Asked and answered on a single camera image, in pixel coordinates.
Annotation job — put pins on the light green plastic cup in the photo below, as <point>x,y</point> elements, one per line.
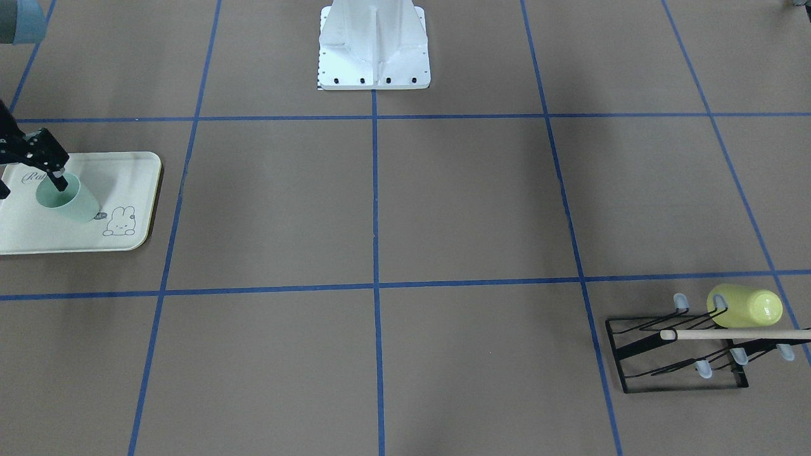
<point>76,203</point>

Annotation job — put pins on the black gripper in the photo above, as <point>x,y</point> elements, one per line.
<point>39,151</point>

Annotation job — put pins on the black wire cup rack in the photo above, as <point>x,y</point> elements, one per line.
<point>695,346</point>

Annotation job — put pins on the cream tray with rabbit print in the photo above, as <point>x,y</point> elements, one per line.
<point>108,205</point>

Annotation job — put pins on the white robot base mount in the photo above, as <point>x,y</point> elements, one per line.
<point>373,45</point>

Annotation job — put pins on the yellow plastic cup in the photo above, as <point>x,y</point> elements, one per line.
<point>747,306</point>

